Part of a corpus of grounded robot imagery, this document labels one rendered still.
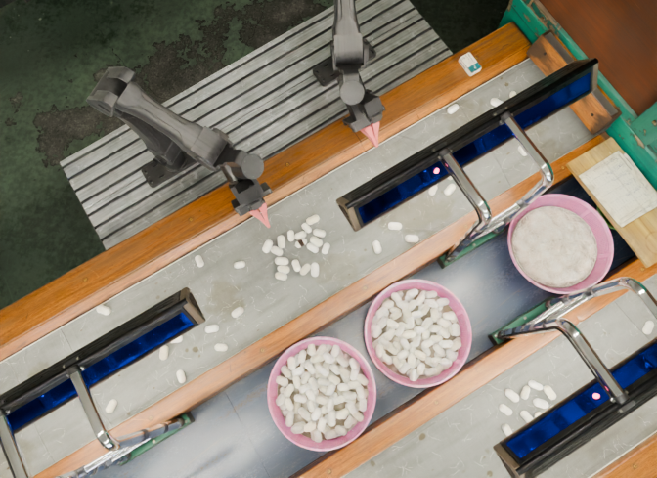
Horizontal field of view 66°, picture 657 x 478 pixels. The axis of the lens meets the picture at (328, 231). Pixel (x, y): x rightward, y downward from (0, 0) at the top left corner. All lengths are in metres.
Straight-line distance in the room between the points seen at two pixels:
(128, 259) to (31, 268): 1.08
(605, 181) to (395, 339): 0.69
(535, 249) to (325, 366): 0.63
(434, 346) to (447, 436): 0.21
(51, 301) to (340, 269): 0.76
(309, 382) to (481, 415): 0.43
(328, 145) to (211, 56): 1.25
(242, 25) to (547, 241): 1.77
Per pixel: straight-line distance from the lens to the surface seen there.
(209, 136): 1.21
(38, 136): 2.68
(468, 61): 1.57
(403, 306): 1.34
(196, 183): 1.57
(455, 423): 1.36
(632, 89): 1.50
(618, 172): 1.55
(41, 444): 1.54
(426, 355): 1.35
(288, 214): 1.39
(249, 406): 1.42
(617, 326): 1.49
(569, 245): 1.49
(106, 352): 1.06
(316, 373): 1.34
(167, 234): 1.43
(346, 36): 1.28
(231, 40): 2.60
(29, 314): 1.54
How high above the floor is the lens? 2.06
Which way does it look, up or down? 75 degrees down
